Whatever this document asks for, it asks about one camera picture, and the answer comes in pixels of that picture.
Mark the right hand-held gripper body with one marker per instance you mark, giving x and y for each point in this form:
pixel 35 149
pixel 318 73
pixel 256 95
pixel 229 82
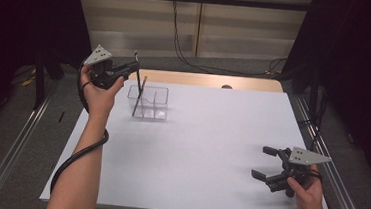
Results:
pixel 306 156

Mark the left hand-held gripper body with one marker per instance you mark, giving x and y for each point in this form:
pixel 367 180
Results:
pixel 98 57

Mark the black brush with silver ferrule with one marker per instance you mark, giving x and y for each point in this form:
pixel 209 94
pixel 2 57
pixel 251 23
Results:
pixel 138 82

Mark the black pencil with orange end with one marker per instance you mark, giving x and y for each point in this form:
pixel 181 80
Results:
pixel 137 102

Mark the clear plastic organizer box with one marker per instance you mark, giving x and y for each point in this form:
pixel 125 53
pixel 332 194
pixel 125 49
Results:
pixel 154 110

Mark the person's left hand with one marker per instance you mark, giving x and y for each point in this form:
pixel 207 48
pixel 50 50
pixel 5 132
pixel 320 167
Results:
pixel 98 99

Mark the person's right hand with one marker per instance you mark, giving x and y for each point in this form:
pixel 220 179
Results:
pixel 308 199

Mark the wooden table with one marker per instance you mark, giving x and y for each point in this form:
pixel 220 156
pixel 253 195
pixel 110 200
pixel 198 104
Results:
pixel 192 79

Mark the black metal stand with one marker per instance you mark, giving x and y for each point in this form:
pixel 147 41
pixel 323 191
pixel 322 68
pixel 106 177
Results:
pixel 39 83
pixel 314 94

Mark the small black stick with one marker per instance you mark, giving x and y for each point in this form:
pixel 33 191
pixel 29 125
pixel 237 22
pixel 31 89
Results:
pixel 61 117

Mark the white table mat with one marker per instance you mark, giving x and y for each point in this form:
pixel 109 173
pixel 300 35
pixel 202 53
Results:
pixel 185 171

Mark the round table grommet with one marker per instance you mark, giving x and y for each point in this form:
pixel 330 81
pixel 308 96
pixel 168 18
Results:
pixel 226 86

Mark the black curtain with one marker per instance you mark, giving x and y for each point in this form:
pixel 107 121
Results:
pixel 19 21
pixel 360 64

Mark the aluminium floor rail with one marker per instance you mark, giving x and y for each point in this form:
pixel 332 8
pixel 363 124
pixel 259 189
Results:
pixel 8 161
pixel 337 183

